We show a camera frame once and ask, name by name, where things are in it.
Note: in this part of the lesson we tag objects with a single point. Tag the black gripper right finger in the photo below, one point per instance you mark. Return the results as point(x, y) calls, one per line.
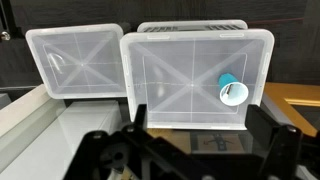
point(276, 146)

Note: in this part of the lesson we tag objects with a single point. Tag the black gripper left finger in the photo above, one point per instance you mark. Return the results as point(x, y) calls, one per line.
point(100, 156)

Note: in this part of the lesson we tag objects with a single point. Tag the light blue plastic cup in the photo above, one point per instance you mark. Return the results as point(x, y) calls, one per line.
point(237, 96)

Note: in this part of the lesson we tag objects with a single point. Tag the orange wooden door panel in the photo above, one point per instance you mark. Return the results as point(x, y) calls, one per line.
point(293, 95)

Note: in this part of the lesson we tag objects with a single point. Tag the white ledge platform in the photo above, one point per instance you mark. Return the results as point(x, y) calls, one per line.
point(43, 133)

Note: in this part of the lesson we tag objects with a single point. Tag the flat cardboard box with print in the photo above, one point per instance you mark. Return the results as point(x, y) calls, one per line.
point(213, 141)

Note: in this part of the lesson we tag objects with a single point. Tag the small clear plastic bin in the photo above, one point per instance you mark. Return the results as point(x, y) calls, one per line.
point(80, 63)

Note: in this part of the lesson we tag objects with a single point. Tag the large clear plastic bin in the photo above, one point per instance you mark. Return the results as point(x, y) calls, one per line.
point(173, 73)

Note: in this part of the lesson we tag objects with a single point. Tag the silver door knob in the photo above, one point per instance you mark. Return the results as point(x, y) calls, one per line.
point(5, 35)

